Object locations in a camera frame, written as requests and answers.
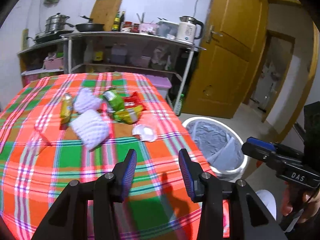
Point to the dark sauce bottle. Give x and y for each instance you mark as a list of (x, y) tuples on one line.
[(122, 19)]

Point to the green oil bottle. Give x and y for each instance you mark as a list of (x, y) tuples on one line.
[(116, 23)]

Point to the green snack packet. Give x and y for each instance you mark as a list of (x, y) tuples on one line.
[(113, 100)]

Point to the white foam fruit net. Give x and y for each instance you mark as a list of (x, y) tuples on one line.
[(86, 100)]

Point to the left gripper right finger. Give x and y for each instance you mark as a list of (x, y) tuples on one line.
[(249, 218)]

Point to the plaid tablecloth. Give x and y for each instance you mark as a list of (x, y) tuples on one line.
[(39, 158)]

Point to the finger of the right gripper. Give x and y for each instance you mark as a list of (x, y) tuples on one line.
[(259, 152), (261, 142)]

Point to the yellow green candy wrapper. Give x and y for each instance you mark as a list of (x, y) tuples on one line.
[(129, 115)]

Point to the red snack packet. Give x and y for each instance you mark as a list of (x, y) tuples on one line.
[(133, 101)]

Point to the white kitchen shelf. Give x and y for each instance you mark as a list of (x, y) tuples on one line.
[(100, 51)]

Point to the pink utensil box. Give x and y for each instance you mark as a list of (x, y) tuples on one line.
[(148, 28)]

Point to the steel steamer pot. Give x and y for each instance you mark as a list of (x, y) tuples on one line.
[(56, 23)]

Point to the person right hand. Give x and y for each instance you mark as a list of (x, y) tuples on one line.
[(294, 200)]

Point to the white trash bin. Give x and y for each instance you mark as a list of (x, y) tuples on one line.
[(220, 145)]

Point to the green bottle on floor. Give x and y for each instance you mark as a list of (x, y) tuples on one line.
[(178, 105)]

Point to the wooden door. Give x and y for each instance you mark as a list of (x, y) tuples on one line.
[(233, 44)]

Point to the purple lid storage box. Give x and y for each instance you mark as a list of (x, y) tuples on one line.
[(162, 84)]

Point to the black frying pan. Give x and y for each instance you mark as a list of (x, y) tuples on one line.
[(89, 26)]

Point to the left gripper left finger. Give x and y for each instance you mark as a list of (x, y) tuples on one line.
[(67, 217)]

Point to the white electric kettle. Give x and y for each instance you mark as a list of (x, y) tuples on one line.
[(189, 29)]

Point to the pink basket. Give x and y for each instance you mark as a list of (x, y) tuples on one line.
[(53, 63)]

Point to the wooden cutting board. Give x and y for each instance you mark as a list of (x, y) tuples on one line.
[(104, 12)]

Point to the yellow snack packet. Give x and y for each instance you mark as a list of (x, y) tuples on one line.
[(66, 108)]

